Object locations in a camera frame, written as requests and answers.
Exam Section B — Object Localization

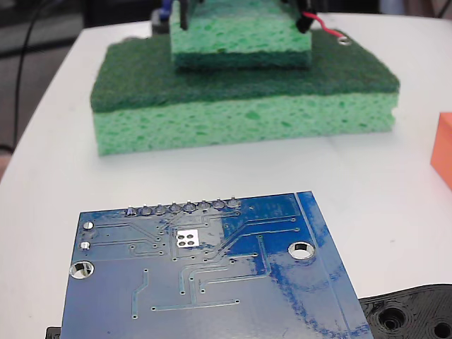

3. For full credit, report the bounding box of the red wire with metal loop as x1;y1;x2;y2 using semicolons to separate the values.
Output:
302;11;351;46

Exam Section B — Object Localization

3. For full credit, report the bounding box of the small green sponge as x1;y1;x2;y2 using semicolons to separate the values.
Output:
168;0;314;70

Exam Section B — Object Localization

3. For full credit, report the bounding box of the orange cube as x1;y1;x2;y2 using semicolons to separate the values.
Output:
429;112;452;194

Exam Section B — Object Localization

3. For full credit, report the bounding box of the grey block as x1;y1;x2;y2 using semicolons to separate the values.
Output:
150;9;172;37

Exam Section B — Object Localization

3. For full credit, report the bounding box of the large green scouring sponge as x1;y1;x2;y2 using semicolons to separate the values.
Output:
90;28;402;157

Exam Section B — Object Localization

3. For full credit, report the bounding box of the blue circuit board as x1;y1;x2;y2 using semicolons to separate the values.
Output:
60;190;374;339

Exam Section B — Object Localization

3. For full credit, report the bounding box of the black cable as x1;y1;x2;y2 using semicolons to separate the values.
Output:
13;0;54;151

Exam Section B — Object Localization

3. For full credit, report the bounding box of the black plastic bracket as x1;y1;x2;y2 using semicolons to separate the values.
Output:
44;282;452;339

